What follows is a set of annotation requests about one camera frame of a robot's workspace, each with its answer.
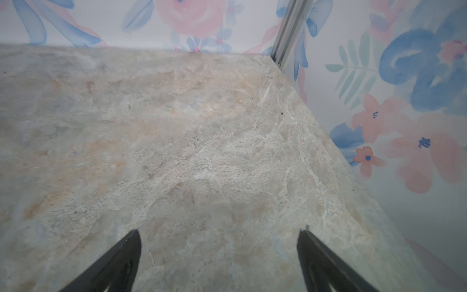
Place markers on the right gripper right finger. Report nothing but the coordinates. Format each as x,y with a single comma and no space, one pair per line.
325,271

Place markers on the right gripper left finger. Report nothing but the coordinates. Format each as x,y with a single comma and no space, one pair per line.
115,271

